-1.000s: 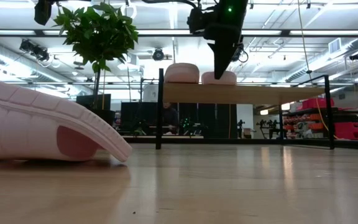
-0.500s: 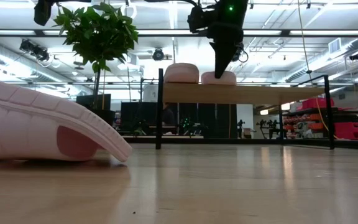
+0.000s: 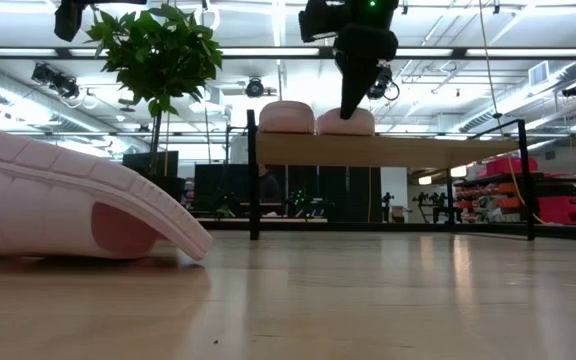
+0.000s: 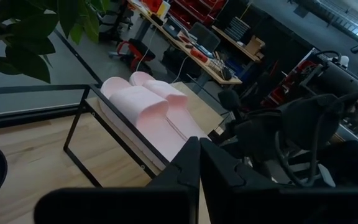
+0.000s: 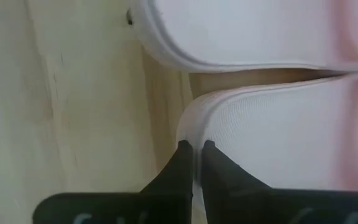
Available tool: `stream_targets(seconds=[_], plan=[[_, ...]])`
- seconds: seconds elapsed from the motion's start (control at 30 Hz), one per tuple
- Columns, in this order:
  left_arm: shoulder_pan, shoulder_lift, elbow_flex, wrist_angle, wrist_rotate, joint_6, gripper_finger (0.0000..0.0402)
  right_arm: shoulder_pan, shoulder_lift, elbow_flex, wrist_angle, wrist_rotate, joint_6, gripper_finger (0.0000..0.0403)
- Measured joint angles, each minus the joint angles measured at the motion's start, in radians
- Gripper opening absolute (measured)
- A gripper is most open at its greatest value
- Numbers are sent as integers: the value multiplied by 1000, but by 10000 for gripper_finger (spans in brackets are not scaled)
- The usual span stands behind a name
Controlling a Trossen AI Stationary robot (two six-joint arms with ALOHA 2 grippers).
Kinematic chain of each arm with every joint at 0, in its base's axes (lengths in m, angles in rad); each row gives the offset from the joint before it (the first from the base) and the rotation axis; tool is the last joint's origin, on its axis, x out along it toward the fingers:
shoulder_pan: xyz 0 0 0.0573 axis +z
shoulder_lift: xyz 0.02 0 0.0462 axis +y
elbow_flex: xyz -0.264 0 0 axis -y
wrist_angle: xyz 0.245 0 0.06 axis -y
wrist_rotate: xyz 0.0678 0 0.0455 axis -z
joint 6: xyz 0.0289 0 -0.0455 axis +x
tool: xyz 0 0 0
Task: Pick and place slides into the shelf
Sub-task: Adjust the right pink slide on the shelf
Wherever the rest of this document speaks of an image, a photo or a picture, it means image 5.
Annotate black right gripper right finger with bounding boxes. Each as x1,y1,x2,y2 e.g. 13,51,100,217
201,140,358,224

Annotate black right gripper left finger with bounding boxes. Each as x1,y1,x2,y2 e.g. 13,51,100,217
32,140,195,224

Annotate pink foam slide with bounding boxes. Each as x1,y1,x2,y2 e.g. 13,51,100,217
175,71,358,224
134,0,358,74

